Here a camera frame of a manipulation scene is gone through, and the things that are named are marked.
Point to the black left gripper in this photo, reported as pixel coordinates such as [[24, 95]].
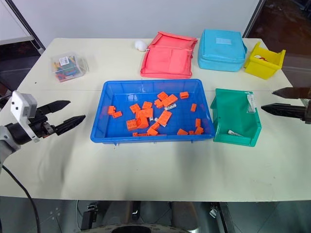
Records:
[[40, 125]]

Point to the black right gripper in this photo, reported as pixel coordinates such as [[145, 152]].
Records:
[[307, 112]]

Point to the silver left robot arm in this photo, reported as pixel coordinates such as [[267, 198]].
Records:
[[7, 143]]

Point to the clear box of colourful pieces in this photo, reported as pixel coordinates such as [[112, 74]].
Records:
[[68, 66]]

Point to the white label on green bin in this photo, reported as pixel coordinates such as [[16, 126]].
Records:
[[251, 104]]

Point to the yellow plastic bin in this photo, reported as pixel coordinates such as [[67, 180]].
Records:
[[261, 69]]

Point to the red and white item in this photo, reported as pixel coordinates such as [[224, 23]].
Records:
[[261, 58]]

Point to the two orange rectangular packets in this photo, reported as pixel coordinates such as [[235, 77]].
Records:
[[113, 111]]

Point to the green plastic bin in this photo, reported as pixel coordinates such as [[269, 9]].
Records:
[[233, 114]]

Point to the blue plastic tray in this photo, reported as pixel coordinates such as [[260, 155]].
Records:
[[116, 131]]

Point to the cyan fabric pouch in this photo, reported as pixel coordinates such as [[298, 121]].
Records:
[[219, 52]]

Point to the flat orange building block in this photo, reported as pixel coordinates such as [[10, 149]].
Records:
[[143, 134]]

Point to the white egg-shaped object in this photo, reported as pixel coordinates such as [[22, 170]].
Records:
[[140, 45]]

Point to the pink fabric pouch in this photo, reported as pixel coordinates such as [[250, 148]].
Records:
[[167, 60]]

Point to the silver clamp under table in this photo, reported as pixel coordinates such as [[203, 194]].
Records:
[[213, 211]]

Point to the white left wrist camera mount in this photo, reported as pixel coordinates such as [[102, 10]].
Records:
[[22, 106]]

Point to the dark upright frame post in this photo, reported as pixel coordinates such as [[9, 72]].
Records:
[[253, 17]]

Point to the dark diagonal frame bar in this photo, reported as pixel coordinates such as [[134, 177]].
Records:
[[30, 26]]

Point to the black bracket under table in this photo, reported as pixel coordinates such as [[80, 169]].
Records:
[[88, 216]]

